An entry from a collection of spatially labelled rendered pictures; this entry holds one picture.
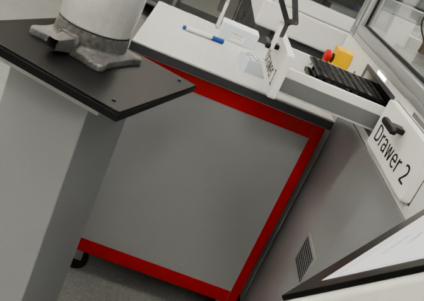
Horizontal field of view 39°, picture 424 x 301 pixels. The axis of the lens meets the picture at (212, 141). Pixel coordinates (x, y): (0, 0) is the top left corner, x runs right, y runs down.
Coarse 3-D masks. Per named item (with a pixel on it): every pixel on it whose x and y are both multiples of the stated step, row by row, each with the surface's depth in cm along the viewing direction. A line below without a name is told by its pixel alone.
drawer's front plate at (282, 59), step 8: (280, 40) 146; (288, 40) 144; (280, 48) 142; (288, 48) 136; (272, 56) 149; (280, 56) 138; (288, 56) 131; (264, 64) 155; (272, 64) 144; (280, 64) 134; (288, 64) 131; (264, 72) 151; (272, 72) 140; (280, 72) 132; (264, 80) 146; (272, 80) 136; (280, 80) 133; (272, 88) 134; (272, 96) 134
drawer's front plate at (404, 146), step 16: (384, 112) 131; (400, 112) 123; (384, 128) 128; (416, 128) 115; (368, 144) 133; (400, 144) 117; (416, 144) 110; (384, 160) 121; (400, 160) 114; (416, 160) 108; (400, 176) 112; (416, 176) 106; (400, 192) 109
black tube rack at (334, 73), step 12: (312, 72) 151; (324, 72) 142; (336, 72) 148; (348, 72) 154; (336, 84) 151; (348, 84) 141; (360, 84) 147; (372, 84) 153; (360, 96) 141; (372, 96) 140; (384, 96) 145
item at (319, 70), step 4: (312, 56) 154; (312, 60) 150; (316, 60) 152; (316, 64) 148; (320, 64) 148; (316, 68) 143; (320, 68) 144; (316, 72) 142; (320, 72) 140; (320, 76) 138; (324, 76) 138
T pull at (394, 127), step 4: (384, 120) 120; (388, 120) 119; (384, 124) 119; (388, 124) 117; (392, 124) 117; (396, 124) 119; (388, 128) 116; (392, 128) 115; (396, 128) 117; (400, 128) 117; (392, 132) 115; (396, 132) 115; (400, 132) 117; (404, 132) 117
